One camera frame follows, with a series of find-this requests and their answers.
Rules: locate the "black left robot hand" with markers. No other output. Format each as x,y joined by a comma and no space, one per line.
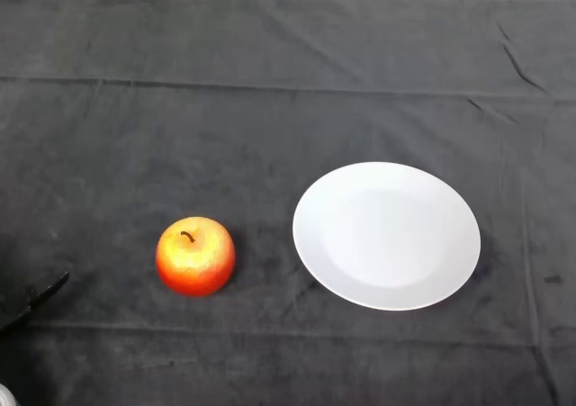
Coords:
38,295

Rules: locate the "red yellow apple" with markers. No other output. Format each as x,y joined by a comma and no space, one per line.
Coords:
195,257

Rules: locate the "white round plate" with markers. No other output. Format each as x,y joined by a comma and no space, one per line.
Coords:
387,237

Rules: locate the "black table cloth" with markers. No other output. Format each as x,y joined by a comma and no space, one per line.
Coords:
270,109

